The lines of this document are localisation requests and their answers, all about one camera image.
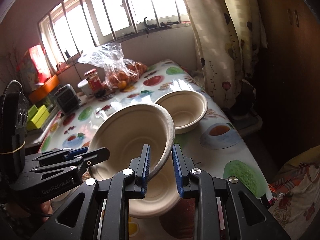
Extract clear plastic bag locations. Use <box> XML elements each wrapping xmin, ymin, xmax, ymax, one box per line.
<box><xmin>77</xmin><ymin>42</ymin><xmax>148</xmax><ymax>92</ymax></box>

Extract floral blanket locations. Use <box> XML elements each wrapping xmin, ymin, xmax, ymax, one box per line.
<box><xmin>269</xmin><ymin>145</ymin><xmax>320</xmax><ymax>235</ymax></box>

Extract heart-print curtain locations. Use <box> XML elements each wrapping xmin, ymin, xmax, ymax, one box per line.
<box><xmin>175</xmin><ymin>0</ymin><xmax>268</xmax><ymax>108</ymax></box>

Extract black braided cable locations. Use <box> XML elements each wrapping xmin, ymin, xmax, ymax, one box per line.
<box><xmin>0</xmin><ymin>80</ymin><xmax>24</xmax><ymax>135</ymax></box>

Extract orange round box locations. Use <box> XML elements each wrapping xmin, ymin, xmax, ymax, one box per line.
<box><xmin>29</xmin><ymin>75</ymin><xmax>60</xmax><ymax>103</ymax></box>

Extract dark wooden wardrobe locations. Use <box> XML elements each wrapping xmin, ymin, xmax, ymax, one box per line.
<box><xmin>250</xmin><ymin>0</ymin><xmax>320</xmax><ymax>160</ymax></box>

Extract yellow-green box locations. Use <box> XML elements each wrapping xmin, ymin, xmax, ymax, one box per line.
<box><xmin>35</xmin><ymin>104</ymin><xmax>49</xmax><ymax>124</ymax></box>
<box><xmin>26</xmin><ymin>105</ymin><xmax>38</xmax><ymax>120</ymax></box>
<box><xmin>26</xmin><ymin>120</ymin><xmax>43</xmax><ymax>131</ymax></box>

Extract dark cloth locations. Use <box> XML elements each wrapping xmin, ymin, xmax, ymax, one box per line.
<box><xmin>230</xmin><ymin>79</ymin><xmax>258</xmax><ymax>117</ymax></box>

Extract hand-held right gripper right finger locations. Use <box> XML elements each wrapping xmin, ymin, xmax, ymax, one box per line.
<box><xmin>172</xmin><ymin>144</ymin><xmax>292</xmax><ymax>240</ymax></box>

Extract pale plastic box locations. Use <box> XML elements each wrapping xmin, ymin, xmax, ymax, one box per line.
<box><xmin>230</xmin><ymin>110</ymin><xmax>263</xmax><ymax>138</ymax></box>

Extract fruit-print tablecloth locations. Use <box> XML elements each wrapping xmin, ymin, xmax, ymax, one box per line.
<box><xmin>37</xmin><ymin>59</ymin><xmax>273</xmax><ymax>240</ymax></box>

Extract small grey heater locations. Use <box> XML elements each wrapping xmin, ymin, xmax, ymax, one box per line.
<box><xmin>54</xmin><ymin>84</ymin><xmax>81</xmax><ymax>115</ymax></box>

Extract barred window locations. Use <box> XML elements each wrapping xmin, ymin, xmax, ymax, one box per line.
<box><xmin>37</xmin><ymin>0</ymin><xmax>190</xmax><ymax>67</ymax></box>

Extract glass jar with red label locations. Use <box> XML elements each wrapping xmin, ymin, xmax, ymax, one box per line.
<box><xmin>84</xmin><ymin>68</ymin><xmax>103</xmax><ymax>98</ymax></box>

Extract white plastic tub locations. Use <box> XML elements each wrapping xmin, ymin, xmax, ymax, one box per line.
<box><xmin>77</xmin><ymin>79</ymin><xmax>94</xmax><ymax>98</ymax></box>

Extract dried branches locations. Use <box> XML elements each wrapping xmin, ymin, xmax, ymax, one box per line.
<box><xmin>5</xmin><ymin>47</ymin><xmax>20</xmax><ymax>80</ymax></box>

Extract person's left hand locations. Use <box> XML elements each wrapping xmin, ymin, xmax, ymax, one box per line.
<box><xmin>39</xmin><ymin>200</ymin><xmax>54</xmax><ymax>222</ymax></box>

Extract red printed gift bag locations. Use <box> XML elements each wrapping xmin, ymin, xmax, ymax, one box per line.
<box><xmin>19</xmin><ymin>44</ymin><xmax>52</xmax><ymax>90</ymax></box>

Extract pile of oranges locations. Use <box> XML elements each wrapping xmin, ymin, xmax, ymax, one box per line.
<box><xmin>105</xmin><ymin>62</ymin><xmax>148</xmax><ymax>92</ymax></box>

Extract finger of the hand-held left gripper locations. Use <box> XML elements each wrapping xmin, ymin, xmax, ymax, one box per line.
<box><xmin>35</xmin><ymin>147</ymin><xmax>88</xmax><ymax>162</ymax></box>
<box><xmin>32</xmin><ymin>147</ymin><xmax>111</xmax><ymax>180</ymax></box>

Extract beige paper bowl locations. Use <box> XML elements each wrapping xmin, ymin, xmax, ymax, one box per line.
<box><xmin>82</xmin><ymin>155</ymin><xmax>183</xmax><ymax>219</ymax></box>
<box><xmin>88</xmin><ymin>103</ymin><xmax>175</xmax><ymax>180</ymax></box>
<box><xmin>154</xmin><ymin>90</ymin><xmax>209</xmax><ymax>134</ymax></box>

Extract yellow rubber band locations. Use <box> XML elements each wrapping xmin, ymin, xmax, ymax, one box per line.
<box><xmin>0</xmin><ymin>141</ymin><xmax>26</xmax><ymax>155</ymax></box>

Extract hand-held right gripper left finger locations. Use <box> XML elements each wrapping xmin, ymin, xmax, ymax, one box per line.
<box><xmin>30</xmin><ymin>144</ymin><xmax>152</xmax><ymax>240</ymax></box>

